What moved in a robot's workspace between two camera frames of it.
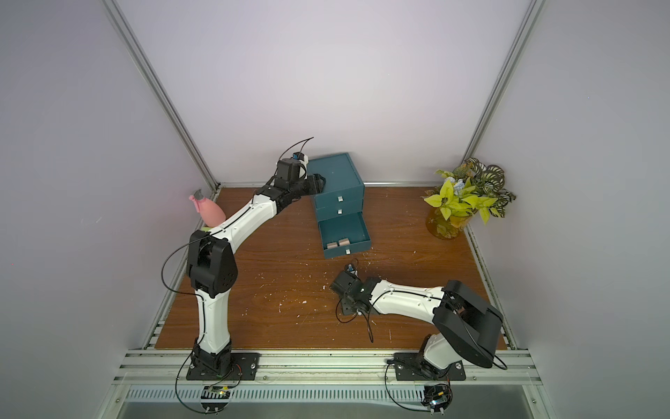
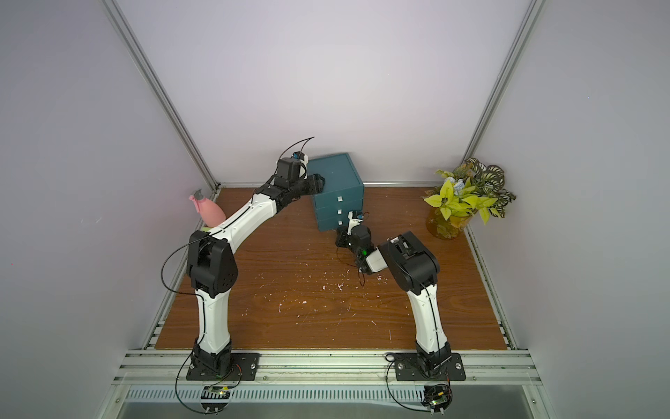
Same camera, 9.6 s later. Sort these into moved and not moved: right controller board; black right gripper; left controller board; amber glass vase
Moved: black right gripper
Not moved: right controller board; amber glass vase; left controller board
